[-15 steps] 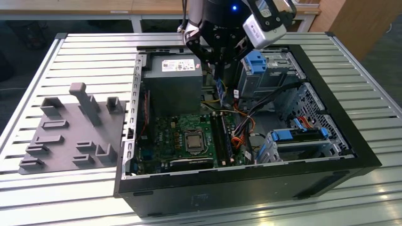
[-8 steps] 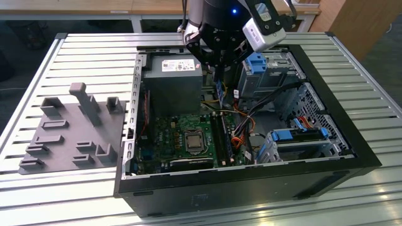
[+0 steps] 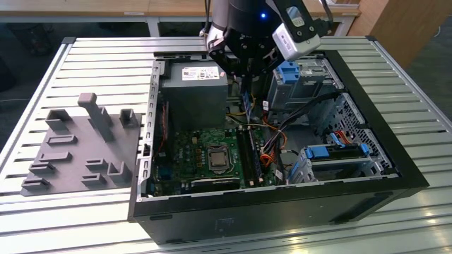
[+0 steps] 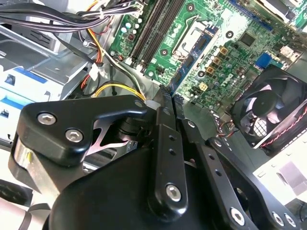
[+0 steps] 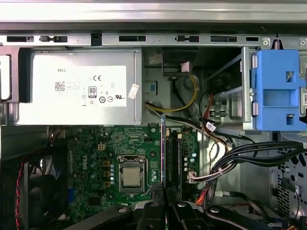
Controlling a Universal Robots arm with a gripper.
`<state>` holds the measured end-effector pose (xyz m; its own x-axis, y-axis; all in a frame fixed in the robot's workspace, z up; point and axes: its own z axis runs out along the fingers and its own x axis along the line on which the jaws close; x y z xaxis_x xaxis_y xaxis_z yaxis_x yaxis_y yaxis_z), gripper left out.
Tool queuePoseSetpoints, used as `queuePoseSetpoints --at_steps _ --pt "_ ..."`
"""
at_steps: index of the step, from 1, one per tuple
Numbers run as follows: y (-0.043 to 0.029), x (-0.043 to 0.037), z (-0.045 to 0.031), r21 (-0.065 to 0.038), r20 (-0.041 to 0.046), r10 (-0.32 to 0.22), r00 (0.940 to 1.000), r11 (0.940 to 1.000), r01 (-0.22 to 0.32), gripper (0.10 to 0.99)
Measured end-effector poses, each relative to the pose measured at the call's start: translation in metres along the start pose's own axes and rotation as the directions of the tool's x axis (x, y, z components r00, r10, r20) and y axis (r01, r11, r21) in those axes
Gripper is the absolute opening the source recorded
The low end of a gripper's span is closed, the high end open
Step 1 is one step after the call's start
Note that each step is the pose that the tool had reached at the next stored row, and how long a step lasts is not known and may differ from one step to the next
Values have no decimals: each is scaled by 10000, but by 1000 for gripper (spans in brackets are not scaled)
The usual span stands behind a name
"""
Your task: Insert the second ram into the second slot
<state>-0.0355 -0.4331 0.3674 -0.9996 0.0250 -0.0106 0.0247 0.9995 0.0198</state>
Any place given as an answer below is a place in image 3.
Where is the round grey speaker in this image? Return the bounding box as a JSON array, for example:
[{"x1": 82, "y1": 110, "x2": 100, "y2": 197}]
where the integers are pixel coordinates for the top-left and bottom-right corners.
[{"x1": 280, "y1": 149, "x2": 301, "y2": 167}]

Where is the orange wire bundle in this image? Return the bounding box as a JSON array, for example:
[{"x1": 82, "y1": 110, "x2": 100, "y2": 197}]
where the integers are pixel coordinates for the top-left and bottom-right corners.
[{"x1": 258, "y1": 129, "x2": 288, "y2": 168}]

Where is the wooden desk white frame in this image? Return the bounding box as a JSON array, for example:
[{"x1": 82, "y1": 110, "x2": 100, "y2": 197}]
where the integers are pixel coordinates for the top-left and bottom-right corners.
[{"x1": 0, "y1": 0, "x2": 361, "y2": 37}]

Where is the hard disk in blue carrier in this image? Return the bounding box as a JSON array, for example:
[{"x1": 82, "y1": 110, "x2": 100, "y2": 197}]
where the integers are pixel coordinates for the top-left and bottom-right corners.
[{"x1": 305, "y1": 142, "x2": 370, "y2": 161}]

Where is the black PC case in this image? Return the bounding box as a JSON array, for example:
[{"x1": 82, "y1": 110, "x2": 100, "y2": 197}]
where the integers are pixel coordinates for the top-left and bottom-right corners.
[{"x1": 126, "y1": 49, "x2": 430, "y2": 246}]

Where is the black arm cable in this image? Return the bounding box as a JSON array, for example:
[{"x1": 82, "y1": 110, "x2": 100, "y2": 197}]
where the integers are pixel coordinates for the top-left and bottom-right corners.
[{"x1": 198, "y1": 0, "x2": 212, "y2": 37}]

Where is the grey power supply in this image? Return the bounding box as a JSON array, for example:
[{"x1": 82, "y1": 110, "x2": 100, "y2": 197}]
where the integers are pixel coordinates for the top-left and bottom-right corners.
[{"x1": 160, "y1": 62, "x2": 230, "y2": 130}]

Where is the RAM stick with blue label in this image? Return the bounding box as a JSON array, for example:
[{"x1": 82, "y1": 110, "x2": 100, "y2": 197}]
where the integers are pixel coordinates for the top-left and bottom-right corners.
[{"x1": 241, "y1": 75, "x2": 256, "y2": 125}]

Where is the yellow wire bundle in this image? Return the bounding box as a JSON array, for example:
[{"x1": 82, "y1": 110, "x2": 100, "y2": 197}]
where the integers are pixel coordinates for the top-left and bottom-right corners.
[{"x1": 225, "y1": 80, "x2": 257, "y2": 117}]

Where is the dark RAM stick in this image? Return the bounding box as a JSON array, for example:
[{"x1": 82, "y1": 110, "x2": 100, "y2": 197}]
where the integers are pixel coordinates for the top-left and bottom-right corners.
[{"x1": 248, "y1": 129, "x2": 265, "y2": 183}]

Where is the silver CPU in socket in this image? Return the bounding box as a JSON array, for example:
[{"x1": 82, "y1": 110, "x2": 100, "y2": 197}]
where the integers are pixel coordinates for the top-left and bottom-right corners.
[{"x1": 206, "y1": 144, "x2": 232, "y2": 174}]

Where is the blue drive latch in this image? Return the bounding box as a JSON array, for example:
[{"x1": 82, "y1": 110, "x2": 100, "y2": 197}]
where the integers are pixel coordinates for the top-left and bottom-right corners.
[{"x1": 277, "y1": 61, "x2": 301, "y2": 84}]

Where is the wooden cabinet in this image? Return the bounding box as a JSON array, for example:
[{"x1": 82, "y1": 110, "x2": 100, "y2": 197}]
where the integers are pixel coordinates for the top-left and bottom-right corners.
[{"x1": 348, "y1": 0, "x2": 452, "y2": 68}]

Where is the grey parts rack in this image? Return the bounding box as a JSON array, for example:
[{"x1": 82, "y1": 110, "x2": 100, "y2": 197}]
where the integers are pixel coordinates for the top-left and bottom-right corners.
[{"x1": 20, "y1": 92, "x2": 148, "y2": 197}]

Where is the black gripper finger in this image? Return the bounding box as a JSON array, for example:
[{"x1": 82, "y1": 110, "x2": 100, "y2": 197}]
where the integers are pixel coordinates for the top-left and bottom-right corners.
[
  {"x1": 206, "y1": 39, "x2": 245, "y2": 79},
  {"x1": 252, "y1": 47, "x2": 285, "y2": 79}
]

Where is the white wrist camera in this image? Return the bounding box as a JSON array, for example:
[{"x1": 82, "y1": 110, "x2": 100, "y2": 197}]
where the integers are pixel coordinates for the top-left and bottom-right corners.
[{"x1": 270, "y1": 5, "x2": 333, "y2": 62}]

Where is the orange data wire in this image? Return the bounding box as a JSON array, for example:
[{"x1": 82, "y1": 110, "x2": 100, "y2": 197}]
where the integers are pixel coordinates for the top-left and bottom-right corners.
[{"x1": 333, "y1": 131, "x2": 354, "y2": 148}]

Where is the black expansion card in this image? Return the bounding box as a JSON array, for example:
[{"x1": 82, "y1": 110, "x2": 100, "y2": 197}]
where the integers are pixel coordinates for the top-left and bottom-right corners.
[{"x1": 188, "y1": 176, "x2": 241, "y2": 193}]

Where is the grey metal drive cage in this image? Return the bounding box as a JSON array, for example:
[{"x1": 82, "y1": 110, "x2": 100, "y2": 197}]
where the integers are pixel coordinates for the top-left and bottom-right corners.
[{"x1": 266, "y1": 57, "x2": 345, "y2": 112}]

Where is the thin red wire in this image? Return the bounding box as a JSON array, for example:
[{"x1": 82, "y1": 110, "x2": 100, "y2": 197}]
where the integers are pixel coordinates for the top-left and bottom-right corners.
[{"x1": 157, "y1": 102, "x2": 170, "y2": 157}]

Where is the grey metal disk bay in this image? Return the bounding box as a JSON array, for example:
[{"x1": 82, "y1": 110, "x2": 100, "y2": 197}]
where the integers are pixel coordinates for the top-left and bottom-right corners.
[{"x1": 289, "y1": 148, "x2": 393, "y2": 184}]

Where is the green motherboard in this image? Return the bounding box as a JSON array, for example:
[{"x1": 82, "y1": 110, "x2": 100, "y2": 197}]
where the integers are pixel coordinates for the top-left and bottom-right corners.
[{"x1": 150, "y1": 126, "x2": 282, "y2": 196}]

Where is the black cable bundle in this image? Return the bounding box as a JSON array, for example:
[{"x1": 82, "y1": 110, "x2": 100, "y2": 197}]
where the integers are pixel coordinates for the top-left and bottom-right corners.
[{"x1": 266, "y1": 91, "x2": 340, "y2": 128}]

